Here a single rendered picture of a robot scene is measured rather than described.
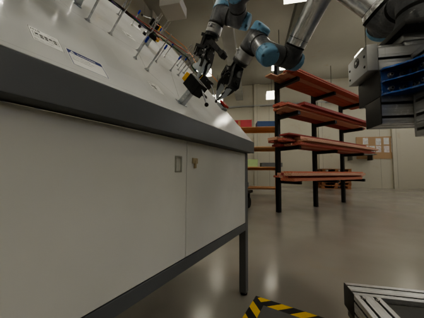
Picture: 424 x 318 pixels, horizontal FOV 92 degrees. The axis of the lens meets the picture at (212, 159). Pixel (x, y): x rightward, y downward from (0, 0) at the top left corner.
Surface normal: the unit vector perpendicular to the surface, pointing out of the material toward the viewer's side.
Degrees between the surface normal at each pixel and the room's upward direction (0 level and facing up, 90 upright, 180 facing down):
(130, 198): 90
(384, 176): 90
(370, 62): 90
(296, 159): 90
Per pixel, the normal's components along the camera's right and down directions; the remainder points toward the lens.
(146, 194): 0.86, -0.03
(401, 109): -0.20, -0.06
